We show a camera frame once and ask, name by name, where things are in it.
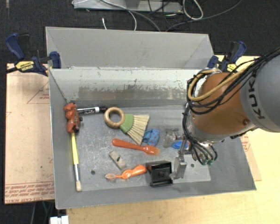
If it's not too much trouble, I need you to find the small blue thing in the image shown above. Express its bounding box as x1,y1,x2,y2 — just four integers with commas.
171,140,185,150

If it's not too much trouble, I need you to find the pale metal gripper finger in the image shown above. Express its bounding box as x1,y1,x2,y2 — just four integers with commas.
169,157,182,179
177,161,188,179

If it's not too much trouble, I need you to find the orange plastic fork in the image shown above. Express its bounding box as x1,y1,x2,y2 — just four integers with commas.
111,138,161,156

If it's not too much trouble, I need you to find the brown cardboard board red print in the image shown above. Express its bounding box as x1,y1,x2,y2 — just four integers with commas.
4,63,262,205

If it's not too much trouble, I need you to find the red-brown toy animal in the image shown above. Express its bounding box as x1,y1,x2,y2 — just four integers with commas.
63,102,83,134

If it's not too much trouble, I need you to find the yellow handled paintbrush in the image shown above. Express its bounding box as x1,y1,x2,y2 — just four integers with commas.
70,132,83,192

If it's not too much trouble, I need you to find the green handled hand broom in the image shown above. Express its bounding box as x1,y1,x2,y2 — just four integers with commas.
119,113,150,146

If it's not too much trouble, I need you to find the blue spotted cloth toy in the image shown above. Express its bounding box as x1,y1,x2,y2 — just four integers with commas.
142,129,161,147

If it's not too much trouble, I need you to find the pale wooden ring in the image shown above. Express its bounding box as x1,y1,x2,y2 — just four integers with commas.
104,107,126,129

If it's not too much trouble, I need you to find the orange toothbrush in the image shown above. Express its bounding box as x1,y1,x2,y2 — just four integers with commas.
105,164,148,181

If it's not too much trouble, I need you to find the clear glass thing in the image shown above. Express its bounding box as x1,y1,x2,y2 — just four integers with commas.
163,128,181,148

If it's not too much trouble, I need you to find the small grey block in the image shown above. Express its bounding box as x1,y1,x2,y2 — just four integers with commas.
108,150,127,170

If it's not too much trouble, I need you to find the black plastic box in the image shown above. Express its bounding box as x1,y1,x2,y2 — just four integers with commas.
146,160,174,188

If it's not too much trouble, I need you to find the black and white marker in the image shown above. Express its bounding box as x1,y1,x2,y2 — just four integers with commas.
77,105,108,114

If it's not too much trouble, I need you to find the grey metal bin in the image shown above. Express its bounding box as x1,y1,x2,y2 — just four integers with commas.
45,26,257,210

